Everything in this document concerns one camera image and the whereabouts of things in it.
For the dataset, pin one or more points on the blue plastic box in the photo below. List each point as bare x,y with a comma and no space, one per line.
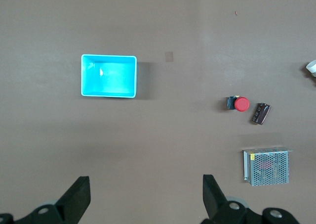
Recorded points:
108,75

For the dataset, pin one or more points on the brown cylindrical capacitor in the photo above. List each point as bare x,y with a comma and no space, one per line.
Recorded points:
261,114

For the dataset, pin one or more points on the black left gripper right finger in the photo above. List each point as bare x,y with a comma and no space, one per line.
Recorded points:
217,209

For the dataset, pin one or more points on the brass fitting with white caps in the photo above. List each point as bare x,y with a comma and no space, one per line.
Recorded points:
311,66

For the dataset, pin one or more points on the red push button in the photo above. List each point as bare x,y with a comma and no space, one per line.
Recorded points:
241,104

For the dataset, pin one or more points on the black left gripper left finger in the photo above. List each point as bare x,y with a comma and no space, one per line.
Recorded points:
66,206

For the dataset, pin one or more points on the metal mesh power supply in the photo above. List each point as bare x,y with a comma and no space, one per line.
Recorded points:
269,169

